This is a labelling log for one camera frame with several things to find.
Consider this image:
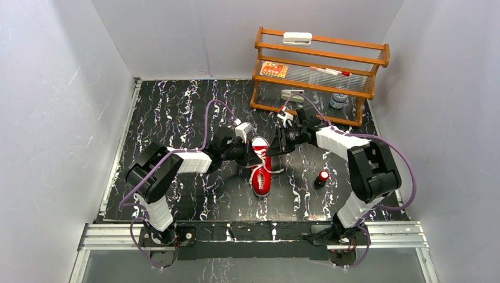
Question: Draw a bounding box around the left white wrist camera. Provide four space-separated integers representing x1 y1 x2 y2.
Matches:
233 119 254 143

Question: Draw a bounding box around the white stapler on shelf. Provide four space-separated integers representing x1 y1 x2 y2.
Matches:
281 89 305 103
282 32 313 46

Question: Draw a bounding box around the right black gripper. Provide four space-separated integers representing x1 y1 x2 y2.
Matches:
265 124 307 156

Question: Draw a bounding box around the red canvas sneaker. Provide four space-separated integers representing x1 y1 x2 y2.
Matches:
250 137 272 198

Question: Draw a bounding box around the white stapler on top shelf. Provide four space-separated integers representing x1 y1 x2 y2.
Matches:
282 32 313 46

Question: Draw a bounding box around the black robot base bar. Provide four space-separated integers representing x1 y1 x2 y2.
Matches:
135 221 368 264

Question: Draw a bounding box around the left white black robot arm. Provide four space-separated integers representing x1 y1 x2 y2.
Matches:
124 123 262 245

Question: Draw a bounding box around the orange wooden shelf rack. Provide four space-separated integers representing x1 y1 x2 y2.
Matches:
250 27 391 127

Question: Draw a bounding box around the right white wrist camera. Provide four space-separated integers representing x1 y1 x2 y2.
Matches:
277 106 294 128

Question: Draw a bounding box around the red white marker pen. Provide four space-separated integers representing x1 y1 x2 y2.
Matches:
310 66 351 77

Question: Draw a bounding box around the orange patterned card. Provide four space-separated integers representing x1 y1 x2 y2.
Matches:
259 61 289 78

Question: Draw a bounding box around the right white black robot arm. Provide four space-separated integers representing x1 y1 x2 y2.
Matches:
267 106 402 245

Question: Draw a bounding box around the aluminium frame rail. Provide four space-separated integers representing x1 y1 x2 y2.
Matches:
79 221 429 251

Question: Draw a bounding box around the small red capped bottle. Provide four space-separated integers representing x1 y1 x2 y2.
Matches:
314 170 330 189

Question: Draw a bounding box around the white stapler on lower shelf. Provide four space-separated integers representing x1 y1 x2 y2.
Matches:
281 89 305 103

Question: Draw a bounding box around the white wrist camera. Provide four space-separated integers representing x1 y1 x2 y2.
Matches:
277 106 294 128
233 119 254 143

